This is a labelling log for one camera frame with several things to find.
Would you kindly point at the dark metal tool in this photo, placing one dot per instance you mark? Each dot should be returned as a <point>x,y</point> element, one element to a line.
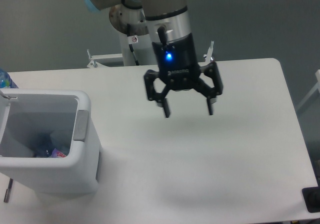
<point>8,191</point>

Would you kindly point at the blue bottle at edge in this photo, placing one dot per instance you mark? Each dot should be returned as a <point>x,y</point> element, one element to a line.
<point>6,81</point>

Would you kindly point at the white frame at right edge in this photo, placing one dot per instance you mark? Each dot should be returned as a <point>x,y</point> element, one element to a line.
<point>310,97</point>

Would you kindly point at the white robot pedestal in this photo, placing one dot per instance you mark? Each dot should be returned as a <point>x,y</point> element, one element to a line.
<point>135,41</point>

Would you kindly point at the clear plastic water bottle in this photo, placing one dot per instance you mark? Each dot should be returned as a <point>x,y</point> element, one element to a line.
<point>48,147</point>

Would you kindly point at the black object at table corner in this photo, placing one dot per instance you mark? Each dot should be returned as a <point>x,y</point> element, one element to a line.
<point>311,197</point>

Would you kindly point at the white trash can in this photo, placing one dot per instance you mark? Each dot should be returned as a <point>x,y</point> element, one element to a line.
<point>66,116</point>

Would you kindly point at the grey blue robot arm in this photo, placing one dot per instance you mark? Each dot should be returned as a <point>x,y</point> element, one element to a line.
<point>168,25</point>

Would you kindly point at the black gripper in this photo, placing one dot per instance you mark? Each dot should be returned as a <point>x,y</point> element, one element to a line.
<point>178,68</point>

